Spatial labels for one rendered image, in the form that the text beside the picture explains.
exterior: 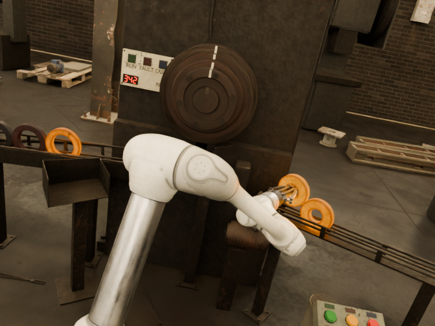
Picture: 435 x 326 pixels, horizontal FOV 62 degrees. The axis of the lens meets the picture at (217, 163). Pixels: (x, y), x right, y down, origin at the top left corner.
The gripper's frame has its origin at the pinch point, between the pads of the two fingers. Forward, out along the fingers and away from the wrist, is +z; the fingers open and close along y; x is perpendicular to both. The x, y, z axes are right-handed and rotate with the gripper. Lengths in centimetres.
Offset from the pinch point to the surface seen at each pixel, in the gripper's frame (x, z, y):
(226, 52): 54, -12, -43
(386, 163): -91, 345, -32
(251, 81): 43, -5, -32
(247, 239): -30.7, -13.5, -11.1
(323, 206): -1.8, -1.7, 16.3
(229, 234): -29.8, -18.6, -18.9
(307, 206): -5.2, -1.8, 9.5
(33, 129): 0, -65, -120
